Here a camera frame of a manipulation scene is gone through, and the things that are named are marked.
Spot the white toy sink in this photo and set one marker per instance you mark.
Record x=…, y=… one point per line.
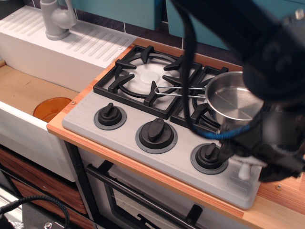
x=34, y=69

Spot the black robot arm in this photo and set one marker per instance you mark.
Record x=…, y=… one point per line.
x=273, y=56

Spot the wooden drawer fronts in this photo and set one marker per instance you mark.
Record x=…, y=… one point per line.
x=27, y=178

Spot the orange sink drain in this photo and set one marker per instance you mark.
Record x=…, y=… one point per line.
x=48, y=109

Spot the black right stove knob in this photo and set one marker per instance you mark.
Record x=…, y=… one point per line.
x=205, y=159

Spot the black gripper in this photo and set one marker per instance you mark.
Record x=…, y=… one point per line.
x=281, y=160

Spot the white toy mushroom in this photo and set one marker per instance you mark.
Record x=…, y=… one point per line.
x=247, y=163

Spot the grey toy faucet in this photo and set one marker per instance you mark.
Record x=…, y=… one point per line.
x=57, y=21

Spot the black left burner grate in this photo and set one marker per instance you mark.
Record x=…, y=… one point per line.
x=145, y=79

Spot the black right burner grate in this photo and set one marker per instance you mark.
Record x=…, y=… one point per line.
x=198, y=106

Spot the grey toy stove top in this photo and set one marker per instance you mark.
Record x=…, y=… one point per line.
x=134, y=109

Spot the oven door with handle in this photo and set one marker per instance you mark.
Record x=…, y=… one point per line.
x=139, y=204

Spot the black stove knob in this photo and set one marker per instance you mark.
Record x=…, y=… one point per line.
x=205, y=159
x=156, y=137
x=110, y=117

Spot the stainless steel pot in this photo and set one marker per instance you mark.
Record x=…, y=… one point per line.
x=231, y=104

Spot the black middle stove knob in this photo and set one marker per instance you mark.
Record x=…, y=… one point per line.
x=156, y=137

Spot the black left stove knob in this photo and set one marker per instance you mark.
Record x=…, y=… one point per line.
x=110, y=117

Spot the black burner grate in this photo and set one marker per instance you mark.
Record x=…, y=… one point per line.
x=145, y=79
x=198, y=106

